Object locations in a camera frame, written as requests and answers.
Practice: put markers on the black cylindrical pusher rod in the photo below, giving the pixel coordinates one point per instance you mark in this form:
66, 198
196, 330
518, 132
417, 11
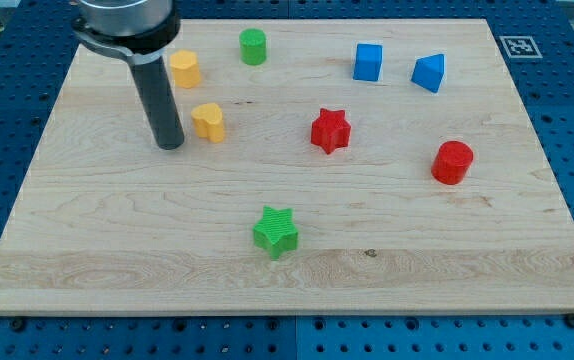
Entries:
154, 90

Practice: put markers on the white fiducial marker tag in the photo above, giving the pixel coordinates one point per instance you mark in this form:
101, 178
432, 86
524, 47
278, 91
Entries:
520, 47

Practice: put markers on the blue triangular prism block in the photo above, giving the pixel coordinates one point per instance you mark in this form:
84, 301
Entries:
429, 71

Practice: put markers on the green star block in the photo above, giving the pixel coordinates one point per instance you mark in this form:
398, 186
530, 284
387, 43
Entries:
276, 232

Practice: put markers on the yellow heart block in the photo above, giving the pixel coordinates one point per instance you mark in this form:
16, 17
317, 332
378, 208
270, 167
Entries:
208, 122

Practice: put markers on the blue cube block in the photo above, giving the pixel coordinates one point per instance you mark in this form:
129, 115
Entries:
368, 62

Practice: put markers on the red star block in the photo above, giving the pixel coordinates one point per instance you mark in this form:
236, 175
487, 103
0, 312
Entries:
330, 130

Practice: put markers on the red cylinder block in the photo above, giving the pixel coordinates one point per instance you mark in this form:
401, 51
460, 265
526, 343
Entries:
452, 162

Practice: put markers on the yellow hexagon block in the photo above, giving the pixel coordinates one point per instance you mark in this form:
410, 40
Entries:
185, 69

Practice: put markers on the green cylinder block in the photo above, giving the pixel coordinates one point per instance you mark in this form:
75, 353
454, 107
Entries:
253, 46

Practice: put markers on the wooden board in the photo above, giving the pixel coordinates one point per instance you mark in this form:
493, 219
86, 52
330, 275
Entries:
108, 224

